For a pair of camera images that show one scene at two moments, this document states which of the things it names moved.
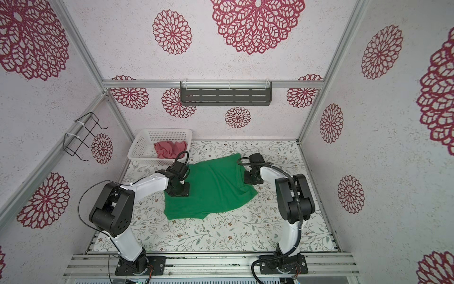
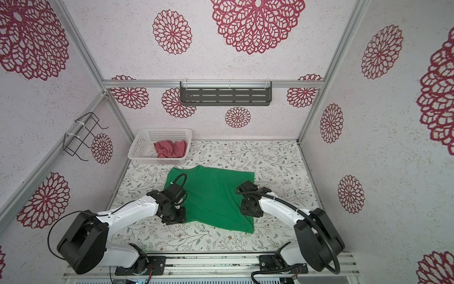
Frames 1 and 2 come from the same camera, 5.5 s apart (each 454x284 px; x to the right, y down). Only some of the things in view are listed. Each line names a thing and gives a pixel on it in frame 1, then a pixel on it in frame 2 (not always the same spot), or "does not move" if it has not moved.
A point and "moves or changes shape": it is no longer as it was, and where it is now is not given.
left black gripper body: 182,189 to 176,215
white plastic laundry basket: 142,149 does not move
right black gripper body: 248,177 to 245,209
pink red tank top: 168,149 does not move
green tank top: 214,184 moves or changes shape
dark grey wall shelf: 226,93 does not move
